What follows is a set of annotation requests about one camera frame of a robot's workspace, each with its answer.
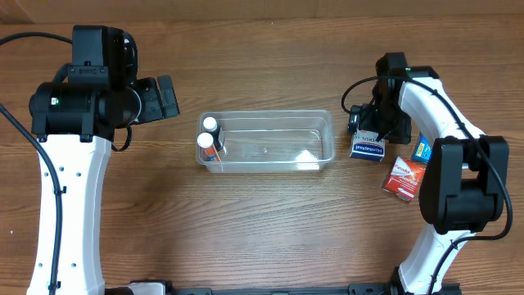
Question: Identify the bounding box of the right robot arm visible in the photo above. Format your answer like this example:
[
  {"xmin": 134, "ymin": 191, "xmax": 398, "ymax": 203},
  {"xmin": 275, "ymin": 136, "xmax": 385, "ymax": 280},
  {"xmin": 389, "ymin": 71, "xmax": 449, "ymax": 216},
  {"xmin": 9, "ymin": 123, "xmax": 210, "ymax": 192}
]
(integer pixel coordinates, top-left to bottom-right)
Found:
[{"xmin": 344, "ymin": 52, "xmax": 513, "ymax": 294}]

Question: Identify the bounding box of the clear plastic container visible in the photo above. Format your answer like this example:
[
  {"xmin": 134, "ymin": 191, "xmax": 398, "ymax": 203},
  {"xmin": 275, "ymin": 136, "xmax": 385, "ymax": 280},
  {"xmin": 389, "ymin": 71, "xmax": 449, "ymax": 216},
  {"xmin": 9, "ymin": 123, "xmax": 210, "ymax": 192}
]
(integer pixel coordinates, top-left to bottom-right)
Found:
[{"xmin": 196, "ymin": 110, "xmax": 335, "ymax": 173}]

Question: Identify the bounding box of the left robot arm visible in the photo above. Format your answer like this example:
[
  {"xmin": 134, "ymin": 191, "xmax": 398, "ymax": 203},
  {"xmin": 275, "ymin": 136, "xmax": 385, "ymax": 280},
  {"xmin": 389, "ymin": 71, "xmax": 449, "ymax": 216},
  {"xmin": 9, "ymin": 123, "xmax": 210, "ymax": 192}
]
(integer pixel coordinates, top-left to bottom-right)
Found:
[{"xmin": 28, "ymin": 25, "xmax": 179, "ymax": 294}]

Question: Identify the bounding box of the dark bottle white cap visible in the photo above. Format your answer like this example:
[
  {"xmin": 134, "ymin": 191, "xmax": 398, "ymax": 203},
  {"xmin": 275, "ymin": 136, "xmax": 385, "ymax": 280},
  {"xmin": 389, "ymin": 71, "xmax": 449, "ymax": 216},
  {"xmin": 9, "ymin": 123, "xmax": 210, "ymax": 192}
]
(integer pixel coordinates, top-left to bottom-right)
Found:
[{"xmin": 203, "ymin": 117, "xmax": 226, "ymax": 152}]

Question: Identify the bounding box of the red Panadol box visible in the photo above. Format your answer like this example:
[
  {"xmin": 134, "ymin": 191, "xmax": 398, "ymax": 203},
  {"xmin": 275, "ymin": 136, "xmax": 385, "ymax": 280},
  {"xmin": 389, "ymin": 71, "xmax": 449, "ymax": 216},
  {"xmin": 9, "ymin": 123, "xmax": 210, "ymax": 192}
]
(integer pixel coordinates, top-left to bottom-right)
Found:
[{"xmin": 382, "ymin": 157, "xmax": 425, "ymax": 202}]

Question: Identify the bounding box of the white blue plaster box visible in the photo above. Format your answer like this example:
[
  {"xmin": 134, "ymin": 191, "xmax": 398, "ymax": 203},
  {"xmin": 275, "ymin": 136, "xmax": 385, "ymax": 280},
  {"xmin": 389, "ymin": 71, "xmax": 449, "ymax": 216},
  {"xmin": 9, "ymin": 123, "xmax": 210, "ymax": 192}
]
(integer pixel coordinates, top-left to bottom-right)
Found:
[{"xmin": 350, "ymin": 129, "xmax": 386, "ymax": 161}]

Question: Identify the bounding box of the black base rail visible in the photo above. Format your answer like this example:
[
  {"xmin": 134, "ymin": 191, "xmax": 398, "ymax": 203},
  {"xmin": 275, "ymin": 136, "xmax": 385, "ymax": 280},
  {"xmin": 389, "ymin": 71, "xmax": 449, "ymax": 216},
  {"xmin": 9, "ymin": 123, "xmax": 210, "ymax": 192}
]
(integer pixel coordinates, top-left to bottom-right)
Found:
[{"xmin": 104, "ymin": 279, "xmax": 463, "ymax": 295}]

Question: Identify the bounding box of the blue medicine box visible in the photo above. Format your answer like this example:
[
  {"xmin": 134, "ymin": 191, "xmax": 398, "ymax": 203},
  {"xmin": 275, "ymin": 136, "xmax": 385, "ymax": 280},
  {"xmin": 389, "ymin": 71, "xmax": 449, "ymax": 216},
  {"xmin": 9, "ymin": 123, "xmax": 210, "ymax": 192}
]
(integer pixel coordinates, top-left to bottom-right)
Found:
[{"xmin": 411, "ymin": 133, "xmax": 431, "ymax": 164}]

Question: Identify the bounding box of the orange tablet tube white cap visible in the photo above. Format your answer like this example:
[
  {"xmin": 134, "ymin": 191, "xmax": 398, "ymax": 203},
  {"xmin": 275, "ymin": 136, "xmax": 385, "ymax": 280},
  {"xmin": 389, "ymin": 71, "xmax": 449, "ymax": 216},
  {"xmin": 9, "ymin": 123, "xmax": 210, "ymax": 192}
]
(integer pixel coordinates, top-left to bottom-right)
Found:
[{"xmin": 196, "ymin": 132, "xmax": 220, "ymax": 162}]

